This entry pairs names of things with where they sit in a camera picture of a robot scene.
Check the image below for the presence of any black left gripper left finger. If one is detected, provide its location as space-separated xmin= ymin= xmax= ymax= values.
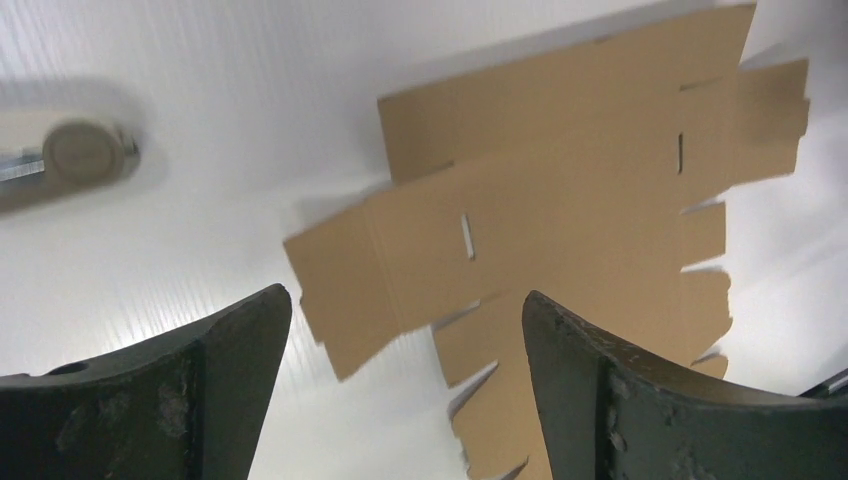
xmin=1 ymin=284 xmax=292 ymax=479

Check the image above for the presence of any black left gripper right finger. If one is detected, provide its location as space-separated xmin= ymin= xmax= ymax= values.
xmin=522 ymin=291 xmax=847 ymax=479

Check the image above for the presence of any brown cardboard box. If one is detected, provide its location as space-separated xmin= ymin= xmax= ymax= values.
xmin=284 ymin=4 xmax=809 ymax=479

